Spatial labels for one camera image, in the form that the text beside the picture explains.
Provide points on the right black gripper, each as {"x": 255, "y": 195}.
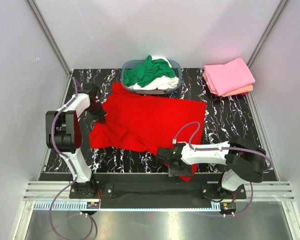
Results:
{"x": 186, "y": 172}

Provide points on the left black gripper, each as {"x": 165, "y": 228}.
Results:
{"x": 102, "y": 120}

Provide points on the red t-shirt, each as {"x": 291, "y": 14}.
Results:
{"x": 146, "y": 123}

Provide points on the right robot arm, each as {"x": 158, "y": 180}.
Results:
{"x": 243, "y": 160}

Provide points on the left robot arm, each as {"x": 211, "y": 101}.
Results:
{"x": 63, "y": 134}

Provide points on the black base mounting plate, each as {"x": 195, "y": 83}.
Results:
{"x": 133, "y": 185}

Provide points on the green t-shirt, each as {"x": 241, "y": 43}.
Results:
{"x": 147, "y": 71}

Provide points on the white t-shirt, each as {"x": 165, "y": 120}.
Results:
{"x": 162, "y": 83}

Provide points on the folded pink t-shirt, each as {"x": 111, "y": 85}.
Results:
{"x": 228, "y": 77}

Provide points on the folded salmon t-shirt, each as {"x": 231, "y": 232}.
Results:
{"x": 244, "y": 89}

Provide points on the aluminium frame rail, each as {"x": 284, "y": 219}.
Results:
{"x": 47, "y": 190}

